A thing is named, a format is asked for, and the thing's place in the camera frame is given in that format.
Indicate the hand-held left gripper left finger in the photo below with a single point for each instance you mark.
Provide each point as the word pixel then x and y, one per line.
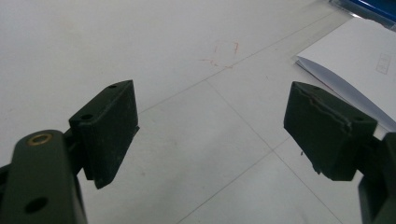
pixel 109 130

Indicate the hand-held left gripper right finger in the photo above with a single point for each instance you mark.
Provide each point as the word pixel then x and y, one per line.
pixel 327 137

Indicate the blue ink pad clear case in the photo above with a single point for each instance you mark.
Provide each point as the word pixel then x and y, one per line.
pixel 373 7

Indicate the white paper sheet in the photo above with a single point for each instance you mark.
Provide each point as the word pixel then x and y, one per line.
pixel 358 59

